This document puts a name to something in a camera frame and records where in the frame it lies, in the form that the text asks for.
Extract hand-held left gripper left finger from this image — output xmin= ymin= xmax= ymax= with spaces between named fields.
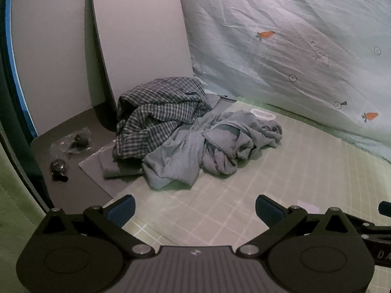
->
xmin=41 ymin=195 xmax=156 ymax=255

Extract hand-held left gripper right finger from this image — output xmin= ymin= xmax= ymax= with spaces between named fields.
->
xmin=237 ymin=195 xmax=352 ymax=255

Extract grey pants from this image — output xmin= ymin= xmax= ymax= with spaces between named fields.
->
xmin=142 ymin=110 xmax=283 ymax=190

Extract green grid bed sheet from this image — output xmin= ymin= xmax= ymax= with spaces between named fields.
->
xmin=113 ymin=96 xmax=391 ymax=293

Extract grey folded cloth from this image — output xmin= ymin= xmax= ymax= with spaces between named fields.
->
xmin=98 ymin=151 xmax=147 ymax=179

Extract grey flat sheet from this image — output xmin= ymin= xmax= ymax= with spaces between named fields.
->
xmin=78 ymin=142 xmax=138 ymax=199

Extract dark brown board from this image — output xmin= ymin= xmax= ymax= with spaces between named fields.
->
xmin=30 ymin=103 xmax=123 ymax=214

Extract black item in plastic bag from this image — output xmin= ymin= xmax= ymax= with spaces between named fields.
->
xmin=58 ymin=127 xmax=96 ymax=155
xmin=49 ymin=158 xmax=71 ymax=183

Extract plaid shirt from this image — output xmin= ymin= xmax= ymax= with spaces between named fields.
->
xmin=113 ymin=77 xmax=213 ymax=161

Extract carrot print sheet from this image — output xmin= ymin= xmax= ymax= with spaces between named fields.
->
xmin=174 ymin=0 xmax=391 ymax=147

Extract white rounded board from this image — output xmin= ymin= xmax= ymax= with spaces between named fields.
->
xmin=88 ymin=0 xmax=196 ymax=132
xmin=8 ymin=0 xmax=112 ymax=138

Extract blue strip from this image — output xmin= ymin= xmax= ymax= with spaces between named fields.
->
xmin=4 ymin=0 xmax=40 ymax=138

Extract white plastic ring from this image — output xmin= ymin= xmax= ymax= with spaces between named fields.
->
xmin=249 ymin=107 xmax=275 ymax=121

